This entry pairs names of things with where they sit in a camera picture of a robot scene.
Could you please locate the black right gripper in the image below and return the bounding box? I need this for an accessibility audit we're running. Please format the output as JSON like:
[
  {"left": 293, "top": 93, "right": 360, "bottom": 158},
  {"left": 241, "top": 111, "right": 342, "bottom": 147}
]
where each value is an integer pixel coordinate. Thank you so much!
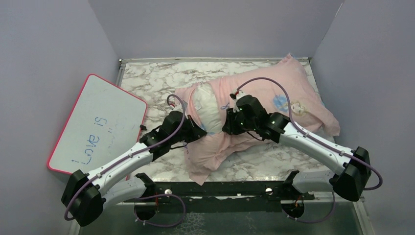
[{"left": 223, "top": 106, "right": 258, "bottom": 135}]

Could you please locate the white pillow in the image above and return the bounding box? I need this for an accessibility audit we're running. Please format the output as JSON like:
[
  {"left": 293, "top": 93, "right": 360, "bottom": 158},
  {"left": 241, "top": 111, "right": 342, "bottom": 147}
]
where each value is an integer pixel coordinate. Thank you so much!
[{"left": 192, "top": 83, "right": 223, "bottom": 135}]

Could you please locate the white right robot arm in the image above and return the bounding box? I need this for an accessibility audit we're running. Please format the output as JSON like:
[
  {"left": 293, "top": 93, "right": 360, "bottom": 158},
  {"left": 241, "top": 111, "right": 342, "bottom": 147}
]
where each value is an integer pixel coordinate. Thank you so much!
[{"left": 222, "top": 95, "right": 371, "bottom": 202}]

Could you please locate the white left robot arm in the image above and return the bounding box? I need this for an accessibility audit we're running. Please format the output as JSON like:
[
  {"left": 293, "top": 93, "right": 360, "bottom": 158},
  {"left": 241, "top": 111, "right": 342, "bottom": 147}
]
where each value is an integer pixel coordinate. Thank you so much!
[{"left": 61, "top": 111, "right": 207, "bottom": 226}]

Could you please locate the pink-framed whiteboard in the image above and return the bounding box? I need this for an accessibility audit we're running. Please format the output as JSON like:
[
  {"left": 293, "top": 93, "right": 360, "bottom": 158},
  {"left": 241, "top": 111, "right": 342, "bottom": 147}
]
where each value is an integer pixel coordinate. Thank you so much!
[{"left": 46, "top": 74, "right": 147, "bottom": 174}]

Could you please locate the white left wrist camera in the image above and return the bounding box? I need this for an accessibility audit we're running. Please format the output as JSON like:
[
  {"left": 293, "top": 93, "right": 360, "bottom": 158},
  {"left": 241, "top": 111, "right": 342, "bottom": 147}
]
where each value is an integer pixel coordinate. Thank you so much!
[{"left": 173, "top": 101, "right": 188, "bottom": 115}]

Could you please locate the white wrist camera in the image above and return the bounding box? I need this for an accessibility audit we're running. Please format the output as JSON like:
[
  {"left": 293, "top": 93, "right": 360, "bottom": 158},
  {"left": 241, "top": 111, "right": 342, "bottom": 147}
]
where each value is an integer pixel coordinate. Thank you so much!
[
  {"left": 230, "top": 90, "right": 247, "bottom": 100},
  {"left": 173, "top": 101, "right": 188, "bottom": 115}
]

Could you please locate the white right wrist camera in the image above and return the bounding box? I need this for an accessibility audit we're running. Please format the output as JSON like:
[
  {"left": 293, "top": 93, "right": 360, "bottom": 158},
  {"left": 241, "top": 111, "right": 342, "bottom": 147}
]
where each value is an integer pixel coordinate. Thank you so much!
[{"left": 230, "top": 90, "right": 247, "bottom": 100}]

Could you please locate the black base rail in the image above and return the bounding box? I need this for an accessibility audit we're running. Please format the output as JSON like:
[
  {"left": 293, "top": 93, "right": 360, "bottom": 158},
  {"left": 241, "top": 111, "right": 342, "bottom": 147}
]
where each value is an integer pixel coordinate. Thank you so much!
[{"left": 128, "top": 181, "right": 315, "bottom": 213}]

